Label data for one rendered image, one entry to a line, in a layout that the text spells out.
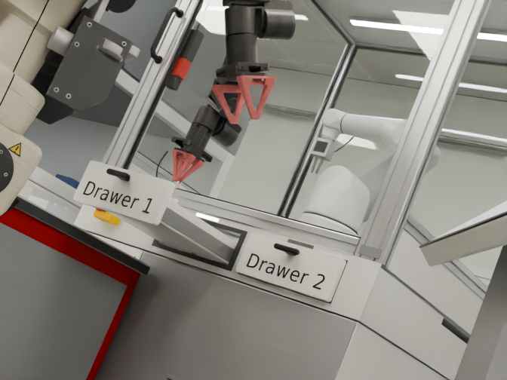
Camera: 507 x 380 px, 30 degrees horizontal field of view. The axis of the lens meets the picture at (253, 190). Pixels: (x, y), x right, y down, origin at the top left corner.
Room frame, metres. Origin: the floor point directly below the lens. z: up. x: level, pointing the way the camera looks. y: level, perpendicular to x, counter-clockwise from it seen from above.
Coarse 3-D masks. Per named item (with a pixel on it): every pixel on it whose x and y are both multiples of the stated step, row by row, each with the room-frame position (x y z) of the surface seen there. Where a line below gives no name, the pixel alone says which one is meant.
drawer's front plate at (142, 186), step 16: (96, 176) 2.33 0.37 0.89; (112, 176) 2.30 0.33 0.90; (144, 176) 2.24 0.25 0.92; (80, 192) 2.35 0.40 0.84; (128, 192) 2.25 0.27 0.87; (144, 192) 2.22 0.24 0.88; (160, 192) 2.19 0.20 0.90; (112, 208) 2.27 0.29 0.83; (128, 208) 2.24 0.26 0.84; (144, 208) 2.21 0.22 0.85; (160, 208) 2.18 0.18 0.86
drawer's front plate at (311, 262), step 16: (256, 240) 2.40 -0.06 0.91; (272, 240) 2.37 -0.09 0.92; (256, 256) 2.39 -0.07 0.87; (272, 256) 2.36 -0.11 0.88; (288, 256) 2.33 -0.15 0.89; (304, 256) 2.30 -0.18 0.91; (320, 256) 2.27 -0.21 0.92; (336, 256) 2.25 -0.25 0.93; (240, 272) 2.40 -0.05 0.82; (256, 272) 2.37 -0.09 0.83; (288, 272) 2.32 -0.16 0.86; (304, 272) 2.29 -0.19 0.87; (320, 272) 2.26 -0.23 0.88; (336, 272) 2.24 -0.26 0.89; (288, 288) 2.31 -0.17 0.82; (304, 288) 2.28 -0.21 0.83
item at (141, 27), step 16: (96, 0) 3.01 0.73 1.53; (144, 0) 3.16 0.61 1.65; (160, 0) 3.21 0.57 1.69; (176, 0) 3.26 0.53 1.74; (112, 16) 3.08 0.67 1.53; (128, 16) 3.13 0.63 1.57; (144, 16) 3.18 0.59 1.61; (160, 16) 3.23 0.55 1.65; (128, 32) 3.15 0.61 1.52; (144, 32) 3.20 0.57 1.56; (144, 48) 3.23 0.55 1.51; (128, 64) 3.20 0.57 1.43; (144, 64) 3.25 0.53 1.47; (128, 80) 3.23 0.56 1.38; (32, 176) 3.07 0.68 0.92; (48, 176) 3.12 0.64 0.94; (32, 192) 3.09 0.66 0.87; (48, 192) 3.14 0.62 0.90; (64, 192) 3.19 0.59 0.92; (80, 208) 3.28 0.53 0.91
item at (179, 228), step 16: (176, 208) 2.25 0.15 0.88; (144, 224) 2.37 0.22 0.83; (160, 224) 2.25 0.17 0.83; (176, 224) 2.26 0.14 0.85; (192, 224) 2.30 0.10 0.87; (208, 224) 2.35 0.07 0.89; (160, 240) 2.56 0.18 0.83; (176, 240) 2.42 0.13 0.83; (192, 240) 2.33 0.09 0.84; (208, 240) 2.37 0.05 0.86; (224, 240) 2.42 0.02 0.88; (208, 256) 2.48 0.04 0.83; (224, 256) 2.43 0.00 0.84
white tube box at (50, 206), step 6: (30, 198) 2.46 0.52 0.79; (36, 198) 2.45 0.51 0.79; (42, 204) 2.43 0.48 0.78; (48, 204) 2.43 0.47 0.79; (48, 210) 2.44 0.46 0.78; (54, 210) 2.46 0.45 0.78; (60, 210) 2.48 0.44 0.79; (60, 216) 2.48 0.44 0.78; (66, 216) 2.50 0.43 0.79; (72, 216) 2.52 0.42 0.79; (72, 222) 2.53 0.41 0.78
